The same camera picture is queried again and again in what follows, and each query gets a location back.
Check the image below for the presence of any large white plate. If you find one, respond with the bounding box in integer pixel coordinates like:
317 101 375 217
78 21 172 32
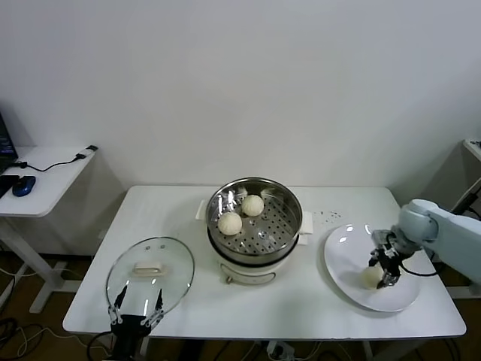
324 224 422 313

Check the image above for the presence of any white curved side desk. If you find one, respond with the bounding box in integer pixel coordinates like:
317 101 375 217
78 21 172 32
0 144 99 314

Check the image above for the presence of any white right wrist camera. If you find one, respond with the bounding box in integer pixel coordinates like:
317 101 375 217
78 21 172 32
371 229 395 247

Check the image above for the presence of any stainless steel steamer basket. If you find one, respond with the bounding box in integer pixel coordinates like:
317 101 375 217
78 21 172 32
195 179 315 260

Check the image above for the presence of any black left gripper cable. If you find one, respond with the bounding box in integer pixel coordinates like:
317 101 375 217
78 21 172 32
88 331 113 361

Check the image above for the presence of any white steamed baozi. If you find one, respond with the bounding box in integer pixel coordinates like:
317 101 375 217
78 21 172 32
241 194 266 218
359 265 383 290
217 211 244 237

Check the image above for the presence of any black laptop screen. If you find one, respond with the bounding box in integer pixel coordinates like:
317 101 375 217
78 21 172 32
0 108 20 176

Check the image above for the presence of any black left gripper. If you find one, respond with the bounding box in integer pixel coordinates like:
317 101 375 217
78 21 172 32
107 284 165 358

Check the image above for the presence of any blue computer mouse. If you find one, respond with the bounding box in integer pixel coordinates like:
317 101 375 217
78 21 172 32
12 174 38 196

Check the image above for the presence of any white power strip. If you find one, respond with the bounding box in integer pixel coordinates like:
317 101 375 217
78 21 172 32
266 340 296 358

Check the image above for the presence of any glass pot lid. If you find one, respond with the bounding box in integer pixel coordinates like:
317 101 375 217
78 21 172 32
105 235 195 315

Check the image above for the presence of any black cable with adapter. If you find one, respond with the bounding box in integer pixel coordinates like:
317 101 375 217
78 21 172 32
14 144 99 172

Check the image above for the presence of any black floor cable bundle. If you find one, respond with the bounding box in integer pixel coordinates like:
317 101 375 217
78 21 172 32
0 317 23 343

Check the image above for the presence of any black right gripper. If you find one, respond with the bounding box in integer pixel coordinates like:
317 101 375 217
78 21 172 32
368 246 402 290

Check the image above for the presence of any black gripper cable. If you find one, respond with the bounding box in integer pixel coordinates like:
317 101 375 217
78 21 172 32
398 259 446 278
88 331 113 361

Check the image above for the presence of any white floor cable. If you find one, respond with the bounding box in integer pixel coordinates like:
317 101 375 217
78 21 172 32
14 325 91 356

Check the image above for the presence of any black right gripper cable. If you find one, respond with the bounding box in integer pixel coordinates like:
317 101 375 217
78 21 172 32
398 259 446 278

